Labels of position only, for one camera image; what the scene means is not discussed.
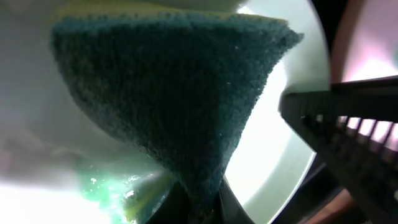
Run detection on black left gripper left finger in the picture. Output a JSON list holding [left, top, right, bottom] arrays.
[[146, 183, 190, 224]]

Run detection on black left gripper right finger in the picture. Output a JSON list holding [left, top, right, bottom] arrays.
[[279, 76, 397, 223]]

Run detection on round black tray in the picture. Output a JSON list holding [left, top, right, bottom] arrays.
[[272, 155, 342, 224]]

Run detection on pale green plate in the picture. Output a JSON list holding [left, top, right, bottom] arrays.
[[1, 0, 329, 223]]

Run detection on green yellow sponge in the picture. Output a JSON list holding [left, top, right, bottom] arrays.
[[51, 1, 303, 223]]

